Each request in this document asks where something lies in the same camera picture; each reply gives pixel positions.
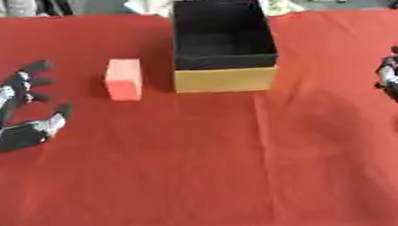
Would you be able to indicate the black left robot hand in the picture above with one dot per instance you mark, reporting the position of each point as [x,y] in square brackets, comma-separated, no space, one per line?
[18,135]

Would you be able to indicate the tan cardboard box black inside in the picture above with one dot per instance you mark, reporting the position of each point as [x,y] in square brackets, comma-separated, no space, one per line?
[223,46]

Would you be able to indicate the pink rectangular block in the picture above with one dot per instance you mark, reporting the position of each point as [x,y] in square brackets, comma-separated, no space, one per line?
[123,79]

